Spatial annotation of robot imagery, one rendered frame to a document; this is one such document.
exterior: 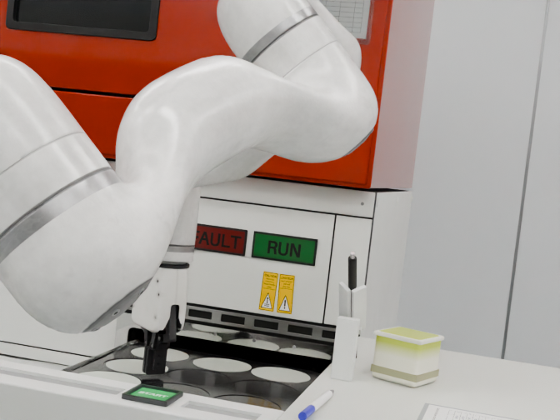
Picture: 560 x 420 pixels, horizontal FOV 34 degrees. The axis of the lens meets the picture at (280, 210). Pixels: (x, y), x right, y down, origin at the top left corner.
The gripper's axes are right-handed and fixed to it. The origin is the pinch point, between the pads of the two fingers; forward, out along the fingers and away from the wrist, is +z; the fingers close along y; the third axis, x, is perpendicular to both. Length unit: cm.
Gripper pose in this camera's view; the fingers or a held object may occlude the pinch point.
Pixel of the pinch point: (154, 360)
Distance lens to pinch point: 142.8
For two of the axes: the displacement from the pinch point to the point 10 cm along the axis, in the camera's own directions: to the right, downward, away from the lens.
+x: 8.4, 0.7, 5.4
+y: 5.3, 1.1, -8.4
